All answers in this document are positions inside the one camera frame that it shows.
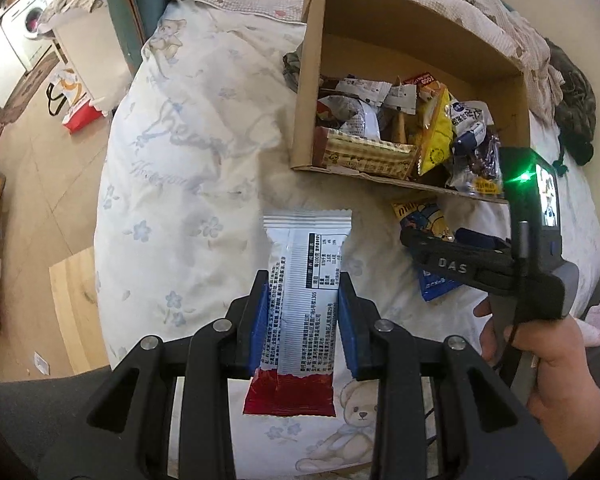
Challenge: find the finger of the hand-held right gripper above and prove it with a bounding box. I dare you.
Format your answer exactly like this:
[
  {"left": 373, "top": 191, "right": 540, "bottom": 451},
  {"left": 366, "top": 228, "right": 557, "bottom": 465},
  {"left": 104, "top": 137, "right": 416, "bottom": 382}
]
[
  {"left": 399, "top": 227, "right": 519, "bottom": 296},
  {"left": 455, "top": 228, "right": 512, "bottom": 254}
]

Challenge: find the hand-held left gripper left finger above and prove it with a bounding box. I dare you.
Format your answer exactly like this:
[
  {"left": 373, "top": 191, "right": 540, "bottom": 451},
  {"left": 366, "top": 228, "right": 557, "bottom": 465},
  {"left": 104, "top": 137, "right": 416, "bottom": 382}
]
[{"left": 37, "top": 270, "right": 271, "bottom": 480}]

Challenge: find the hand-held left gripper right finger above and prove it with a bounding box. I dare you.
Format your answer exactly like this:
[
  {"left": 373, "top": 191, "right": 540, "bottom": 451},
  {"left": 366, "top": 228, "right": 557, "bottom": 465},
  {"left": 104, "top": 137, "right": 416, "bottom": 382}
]
[{"left": 337, "top": 272, "right": 568, "bottom": 480}]

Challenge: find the blue snack packet yellow cartoon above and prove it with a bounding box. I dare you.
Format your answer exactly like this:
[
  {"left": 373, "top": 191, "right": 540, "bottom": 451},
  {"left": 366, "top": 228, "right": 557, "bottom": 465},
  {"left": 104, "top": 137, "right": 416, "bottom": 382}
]
[{"left": 391, "top": 199, "right": 469, "bottom": 303}]

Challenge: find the red and white snack packet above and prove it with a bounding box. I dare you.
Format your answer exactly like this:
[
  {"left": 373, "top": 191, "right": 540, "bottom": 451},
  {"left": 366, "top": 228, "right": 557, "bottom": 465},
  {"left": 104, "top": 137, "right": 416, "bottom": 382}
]
[{"left": 243, "top": 209, "right": 354, "bottom": 419}]

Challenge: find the brown dried meat packet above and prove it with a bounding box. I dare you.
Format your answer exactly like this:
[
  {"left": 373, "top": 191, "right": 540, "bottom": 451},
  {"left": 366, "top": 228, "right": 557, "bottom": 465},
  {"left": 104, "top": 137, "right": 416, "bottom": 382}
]
[{"left": 466, "top": 129, "right": 504, "bottom": 197}]

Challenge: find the yellow orange snack packet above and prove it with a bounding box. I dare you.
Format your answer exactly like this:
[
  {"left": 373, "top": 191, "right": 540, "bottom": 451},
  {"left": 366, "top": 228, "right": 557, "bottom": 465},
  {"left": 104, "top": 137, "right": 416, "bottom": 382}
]
[{"left": 414, "top": 87, "right": 454, "bottom": 177}]

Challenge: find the large white blue snack packet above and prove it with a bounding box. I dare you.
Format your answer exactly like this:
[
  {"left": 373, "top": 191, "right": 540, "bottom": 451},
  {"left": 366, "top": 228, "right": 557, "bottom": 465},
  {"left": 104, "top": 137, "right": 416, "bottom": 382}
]
[{"left": 449, "top": 99, "right": 494, "bottom": 157}]

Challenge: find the long beige wafer packet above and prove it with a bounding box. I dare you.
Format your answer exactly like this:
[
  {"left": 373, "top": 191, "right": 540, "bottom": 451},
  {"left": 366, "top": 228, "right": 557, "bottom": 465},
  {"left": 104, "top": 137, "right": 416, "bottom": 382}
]
[{"left": 311, "top": 126, "right": 417, "bottom": 179}]

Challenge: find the tan bear print snack packet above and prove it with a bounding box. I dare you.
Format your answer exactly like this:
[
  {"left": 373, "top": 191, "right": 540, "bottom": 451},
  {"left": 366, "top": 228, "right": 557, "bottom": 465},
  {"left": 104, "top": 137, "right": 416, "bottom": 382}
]
[{"left": 391, "top": 109, "right": 412, "bottom": 147}]

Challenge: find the small white snack packet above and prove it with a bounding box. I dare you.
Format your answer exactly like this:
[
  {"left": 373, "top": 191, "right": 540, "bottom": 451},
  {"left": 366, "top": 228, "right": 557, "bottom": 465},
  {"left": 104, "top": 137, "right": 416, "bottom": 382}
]
[
  {"left": 336, "top": 76, "right": 389, "bottom": 107},
  {"left": 384, "top": 81, "right": 419, "bottom": 114}
]

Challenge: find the red orange snack packet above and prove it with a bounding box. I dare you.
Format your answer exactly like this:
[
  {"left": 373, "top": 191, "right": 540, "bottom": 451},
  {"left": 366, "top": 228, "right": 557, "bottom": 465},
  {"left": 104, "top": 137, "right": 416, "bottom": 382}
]
[{"left": 401, "top": 71, "right": 437, "bottom": 89}]

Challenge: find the brown cardboard box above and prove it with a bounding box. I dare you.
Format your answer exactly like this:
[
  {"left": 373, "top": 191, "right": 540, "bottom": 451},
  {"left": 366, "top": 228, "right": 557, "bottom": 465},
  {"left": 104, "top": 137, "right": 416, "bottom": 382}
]
[{"left": 290, "top": 0, "right": 532, "bottom": 204}]

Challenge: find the person's right hand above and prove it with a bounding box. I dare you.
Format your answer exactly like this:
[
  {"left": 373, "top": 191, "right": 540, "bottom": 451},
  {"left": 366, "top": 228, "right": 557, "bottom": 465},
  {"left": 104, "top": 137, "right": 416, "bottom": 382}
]
[{"left": 472, "top": 297, "right": 600, "bottom": 443}]

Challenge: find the camouflage garment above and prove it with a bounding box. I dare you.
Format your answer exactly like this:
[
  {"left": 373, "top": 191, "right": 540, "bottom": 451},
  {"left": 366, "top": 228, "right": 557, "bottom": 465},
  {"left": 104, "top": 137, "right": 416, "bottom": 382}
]
[{"left": 549, "top": 39, "right": 597, "bottom": 164}]

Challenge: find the light wooden board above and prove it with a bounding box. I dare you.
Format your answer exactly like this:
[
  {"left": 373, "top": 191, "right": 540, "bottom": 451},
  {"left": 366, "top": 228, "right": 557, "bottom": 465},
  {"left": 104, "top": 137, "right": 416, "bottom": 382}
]
[{"left": 47, "top": 246, "right": 112, "bottom": 377}]

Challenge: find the beige checked duvet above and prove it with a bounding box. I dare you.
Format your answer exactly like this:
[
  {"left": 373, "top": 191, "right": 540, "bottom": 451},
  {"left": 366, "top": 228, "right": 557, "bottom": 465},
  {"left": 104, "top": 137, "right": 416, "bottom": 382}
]
[{"left": 166, "top": 0, "right": 564, "bottom": 127}]

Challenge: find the grey patterned cloth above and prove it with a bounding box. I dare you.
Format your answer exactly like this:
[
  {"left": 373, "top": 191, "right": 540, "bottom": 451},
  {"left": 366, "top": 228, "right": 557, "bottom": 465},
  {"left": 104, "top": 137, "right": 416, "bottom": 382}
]
[{"left": 281, "top": 49, "right": 307, "bottom": 94}]

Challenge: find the white and red shopping bag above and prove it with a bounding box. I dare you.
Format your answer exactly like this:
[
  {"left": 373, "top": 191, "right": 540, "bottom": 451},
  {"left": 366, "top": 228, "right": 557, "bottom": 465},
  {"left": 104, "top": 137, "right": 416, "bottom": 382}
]
[{"left": 46, "top": 66, "right": 107, "bottom": 134}]

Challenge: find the white side table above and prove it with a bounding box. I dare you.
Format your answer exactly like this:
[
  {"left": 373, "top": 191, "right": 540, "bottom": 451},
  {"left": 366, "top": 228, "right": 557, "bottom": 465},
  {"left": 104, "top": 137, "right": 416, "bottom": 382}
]
[{"left": 51, "top": 9, "right": 134, "bottom": 112}]

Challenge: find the brown floor mat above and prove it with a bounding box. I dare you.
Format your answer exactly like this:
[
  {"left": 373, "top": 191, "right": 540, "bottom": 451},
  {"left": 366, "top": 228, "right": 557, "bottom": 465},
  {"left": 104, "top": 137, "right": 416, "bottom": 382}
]
[{"left": 0, "top": 51, "right": 62, "bottom": 127}]

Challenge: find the teal padded bed board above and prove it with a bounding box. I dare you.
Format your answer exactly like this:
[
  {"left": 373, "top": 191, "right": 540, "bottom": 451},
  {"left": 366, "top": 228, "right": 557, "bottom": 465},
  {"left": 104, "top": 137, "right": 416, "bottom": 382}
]
[{"left": 102, "top": 0, "right": 152, "bottom": 79}]

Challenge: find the white floor cabinet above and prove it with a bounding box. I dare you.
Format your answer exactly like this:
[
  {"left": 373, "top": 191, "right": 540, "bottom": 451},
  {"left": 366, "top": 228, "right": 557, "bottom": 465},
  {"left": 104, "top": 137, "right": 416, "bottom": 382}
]
[{"left": 0, "top": 19, "right": 29, "bottom": 112}]

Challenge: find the white washing machine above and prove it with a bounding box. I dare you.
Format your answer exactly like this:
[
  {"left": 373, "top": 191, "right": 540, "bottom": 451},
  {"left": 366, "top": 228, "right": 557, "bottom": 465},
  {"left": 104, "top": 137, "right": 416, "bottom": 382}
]
[{"left": 1, "top": 0, "right": 54, "bottom": 72}]

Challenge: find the black knitted cloth with cord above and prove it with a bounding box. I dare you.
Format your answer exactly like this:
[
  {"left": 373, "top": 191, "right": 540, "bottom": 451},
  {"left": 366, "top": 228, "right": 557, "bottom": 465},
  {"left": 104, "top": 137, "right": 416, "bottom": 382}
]
[{"left": 554, "top": 129, "right": 572, "bottom": 177}]

